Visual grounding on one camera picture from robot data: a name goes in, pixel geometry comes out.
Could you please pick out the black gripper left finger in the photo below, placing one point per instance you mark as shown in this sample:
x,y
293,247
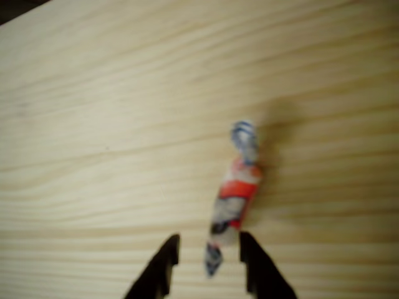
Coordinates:
x,y
159,271

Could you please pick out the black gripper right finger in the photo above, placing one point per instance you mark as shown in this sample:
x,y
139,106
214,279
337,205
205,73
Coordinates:
x,y
265,274

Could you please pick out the red white blue candy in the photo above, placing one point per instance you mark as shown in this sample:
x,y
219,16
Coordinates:
x,y
238,187

